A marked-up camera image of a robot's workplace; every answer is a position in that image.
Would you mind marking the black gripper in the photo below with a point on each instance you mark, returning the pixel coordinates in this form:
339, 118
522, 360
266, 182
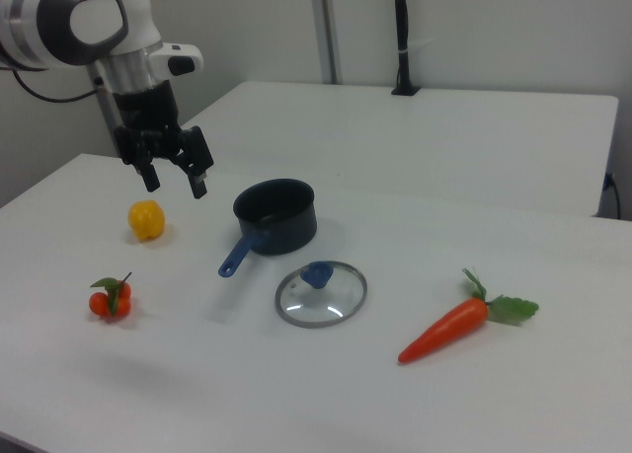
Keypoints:
145, 107

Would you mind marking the glass lid with blue knob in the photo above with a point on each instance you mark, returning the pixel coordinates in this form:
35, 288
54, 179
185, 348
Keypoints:
316, 274

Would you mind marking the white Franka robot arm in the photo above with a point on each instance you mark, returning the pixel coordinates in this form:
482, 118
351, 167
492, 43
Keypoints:
123, 23

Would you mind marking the grey metal pole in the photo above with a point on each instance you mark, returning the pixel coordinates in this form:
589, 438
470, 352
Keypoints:
107, 122

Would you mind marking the yellow toy bell pepper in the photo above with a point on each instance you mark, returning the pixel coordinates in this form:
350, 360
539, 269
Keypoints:
146, 221

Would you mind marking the orange toy tangerine cluster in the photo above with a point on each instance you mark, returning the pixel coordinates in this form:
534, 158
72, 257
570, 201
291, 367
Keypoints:
101, 302

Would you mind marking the black pole with white band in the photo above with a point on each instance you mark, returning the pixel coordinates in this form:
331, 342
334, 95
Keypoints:
404, 38

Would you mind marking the orange toy carrot with leaves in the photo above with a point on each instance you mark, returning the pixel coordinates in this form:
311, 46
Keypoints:
444, 329

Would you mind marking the grey metal partition post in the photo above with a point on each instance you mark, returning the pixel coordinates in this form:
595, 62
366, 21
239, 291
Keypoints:
328, 28

